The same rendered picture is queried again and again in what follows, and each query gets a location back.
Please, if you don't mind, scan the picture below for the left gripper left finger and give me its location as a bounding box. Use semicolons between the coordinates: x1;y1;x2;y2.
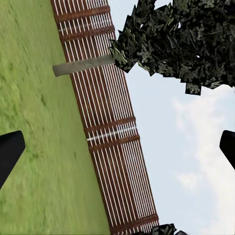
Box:
0;130;25;189

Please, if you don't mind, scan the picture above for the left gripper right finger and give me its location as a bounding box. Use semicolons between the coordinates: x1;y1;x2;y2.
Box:
219;130;235;170

